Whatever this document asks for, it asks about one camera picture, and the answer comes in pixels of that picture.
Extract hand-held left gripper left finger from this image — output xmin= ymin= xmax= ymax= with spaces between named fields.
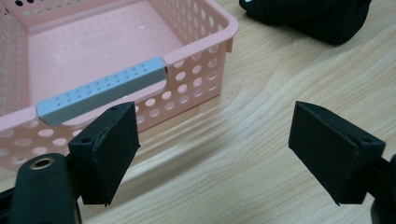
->
xmin=67 ymin=101 xmax=141 ymax=207

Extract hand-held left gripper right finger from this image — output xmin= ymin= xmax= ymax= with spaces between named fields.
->
xmin=288 ymin=100 xmax=387 ymax=207

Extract pink perforated plastic basket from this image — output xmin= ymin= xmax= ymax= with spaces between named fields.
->
xmin=0 ymin=0 xmax=240 ymax=173

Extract dark cloth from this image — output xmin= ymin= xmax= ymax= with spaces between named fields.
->
xmin=238 ymin=0 xmax=373 ymax=47

